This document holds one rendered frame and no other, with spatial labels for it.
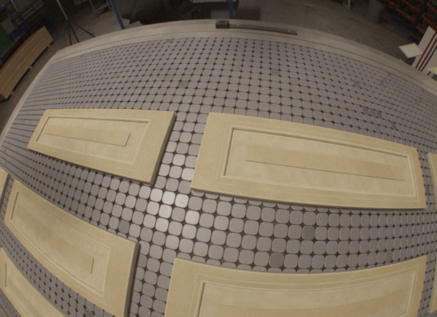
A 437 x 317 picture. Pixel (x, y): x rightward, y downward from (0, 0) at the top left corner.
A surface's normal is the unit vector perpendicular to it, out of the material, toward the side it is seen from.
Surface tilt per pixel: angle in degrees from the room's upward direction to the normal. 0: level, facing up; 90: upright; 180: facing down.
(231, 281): 0
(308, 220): 0
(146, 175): 0
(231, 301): 11
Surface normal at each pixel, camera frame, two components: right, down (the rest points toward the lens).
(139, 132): 0.11, -0.40
